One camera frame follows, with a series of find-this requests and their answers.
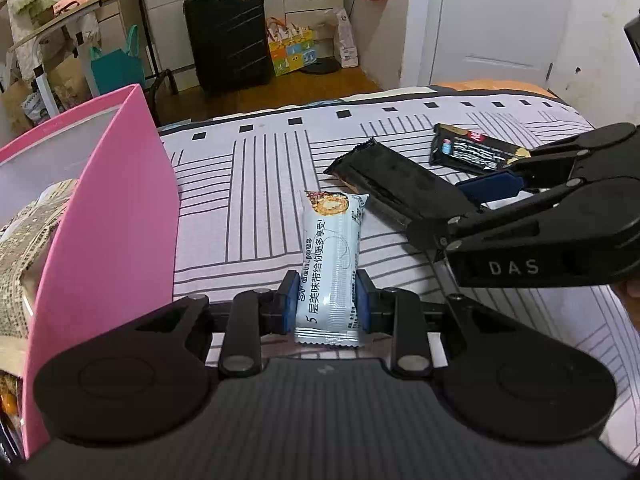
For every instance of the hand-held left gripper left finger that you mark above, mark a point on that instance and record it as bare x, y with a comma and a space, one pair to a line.
287, 305

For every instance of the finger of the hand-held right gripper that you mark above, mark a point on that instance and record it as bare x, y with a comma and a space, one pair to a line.
490, 225
490, 186

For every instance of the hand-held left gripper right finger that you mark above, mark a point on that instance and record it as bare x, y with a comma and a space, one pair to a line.
362, 305

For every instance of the black and gold snack packet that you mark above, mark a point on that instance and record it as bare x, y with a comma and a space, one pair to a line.
475, 152

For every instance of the light blue snack bar packet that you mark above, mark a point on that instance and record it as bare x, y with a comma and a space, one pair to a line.
330, 260

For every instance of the plain black snack packet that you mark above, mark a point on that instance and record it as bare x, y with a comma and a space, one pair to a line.
395, 175

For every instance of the pink cardboard box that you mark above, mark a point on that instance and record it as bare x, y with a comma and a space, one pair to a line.
110, 240

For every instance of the beige snack packet red label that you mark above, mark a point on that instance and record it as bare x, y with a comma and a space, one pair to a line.
35, 240

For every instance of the person's right hand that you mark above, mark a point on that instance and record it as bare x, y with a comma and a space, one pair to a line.
631, 305

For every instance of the striped white bed sheet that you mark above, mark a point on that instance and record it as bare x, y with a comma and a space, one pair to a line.
250, 185

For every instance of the white door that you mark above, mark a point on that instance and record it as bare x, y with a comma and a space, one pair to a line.
500, 15

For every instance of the white bag with pink print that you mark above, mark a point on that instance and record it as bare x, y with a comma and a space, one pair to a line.
346, 40

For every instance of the black round floor plate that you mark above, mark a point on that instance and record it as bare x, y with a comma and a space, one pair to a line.
321, 66

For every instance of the colourful patterned gift bag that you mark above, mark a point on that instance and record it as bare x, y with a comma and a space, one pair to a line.
292, 50

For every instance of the black hard-shell suitcase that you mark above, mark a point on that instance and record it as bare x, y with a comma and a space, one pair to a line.
227, 35

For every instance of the teal shopping bag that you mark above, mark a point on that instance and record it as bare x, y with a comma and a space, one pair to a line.
117, 67

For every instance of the brown paper bag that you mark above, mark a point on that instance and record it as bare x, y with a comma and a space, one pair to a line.
30, 95

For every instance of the folding wooden board table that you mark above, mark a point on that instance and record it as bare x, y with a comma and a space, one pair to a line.
75, 10

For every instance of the pink item on board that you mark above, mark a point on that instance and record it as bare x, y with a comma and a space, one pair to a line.
70, 2

